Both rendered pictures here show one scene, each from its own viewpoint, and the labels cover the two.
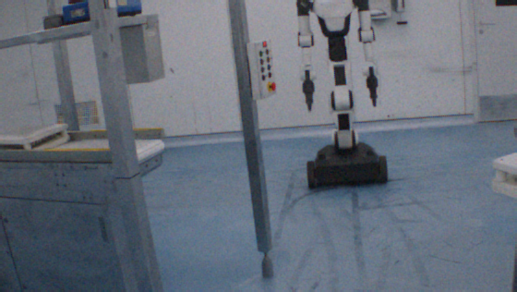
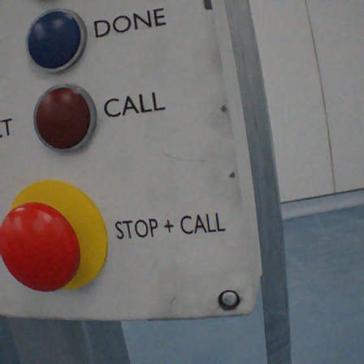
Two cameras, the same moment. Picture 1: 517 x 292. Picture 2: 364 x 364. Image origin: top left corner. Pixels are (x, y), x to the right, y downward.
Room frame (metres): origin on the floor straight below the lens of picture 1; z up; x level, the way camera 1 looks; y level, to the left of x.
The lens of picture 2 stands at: (2.47, -0.34, 1.01)
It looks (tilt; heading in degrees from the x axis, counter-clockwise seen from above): 10 degrees down; 82
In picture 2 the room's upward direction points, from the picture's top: 8 degrees counter-clockwise
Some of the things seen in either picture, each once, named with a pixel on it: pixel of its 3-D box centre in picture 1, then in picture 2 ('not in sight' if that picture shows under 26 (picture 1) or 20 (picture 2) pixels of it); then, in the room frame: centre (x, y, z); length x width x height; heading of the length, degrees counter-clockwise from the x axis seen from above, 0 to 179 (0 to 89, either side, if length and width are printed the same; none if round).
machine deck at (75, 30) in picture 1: (58, 35); not in sight; (1.81, 0.67, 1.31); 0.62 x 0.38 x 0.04; 67
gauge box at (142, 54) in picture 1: (128, 54); not in sight; (1.86, 0.43, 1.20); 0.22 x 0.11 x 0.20; 67
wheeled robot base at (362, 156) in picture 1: (345, 151); not in sight; (3.92, -0.63, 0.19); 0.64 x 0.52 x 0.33; 171
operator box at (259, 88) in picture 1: (261, 68); (55, 51); (2.46, -0.03, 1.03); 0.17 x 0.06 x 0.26; 157
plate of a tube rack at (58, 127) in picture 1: (27, 134); not in sight; (1.93, 0.92, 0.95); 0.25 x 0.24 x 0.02; 157
